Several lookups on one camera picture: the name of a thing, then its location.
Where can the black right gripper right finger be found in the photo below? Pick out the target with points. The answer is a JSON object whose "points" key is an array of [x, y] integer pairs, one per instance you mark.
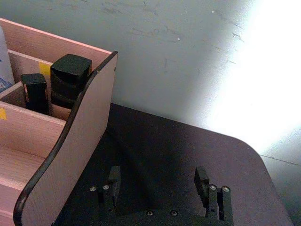
{"points": [[202, 186]]}

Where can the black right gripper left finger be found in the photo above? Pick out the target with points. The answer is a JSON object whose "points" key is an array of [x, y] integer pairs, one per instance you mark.
{"points": [[115, 181]]}

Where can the pink wooden desk organizer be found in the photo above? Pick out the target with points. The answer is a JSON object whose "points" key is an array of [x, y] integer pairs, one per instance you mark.
{"points": [[89, 131]]}

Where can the large black square-capped bottle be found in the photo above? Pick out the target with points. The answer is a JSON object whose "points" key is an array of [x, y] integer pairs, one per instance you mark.
{"points": [[68, 77]]}

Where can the small black square-capped bottle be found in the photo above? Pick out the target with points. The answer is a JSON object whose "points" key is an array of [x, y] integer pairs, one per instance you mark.
{"points": [[36, 94]]}

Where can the yellow sticker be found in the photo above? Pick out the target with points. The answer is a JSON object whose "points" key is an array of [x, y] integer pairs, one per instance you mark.
{"points": [[2, 114], [45, 69]]}

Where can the white plastic bottle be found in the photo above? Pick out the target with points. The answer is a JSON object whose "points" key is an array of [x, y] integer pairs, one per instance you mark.
{"points": [[5, 63]]}

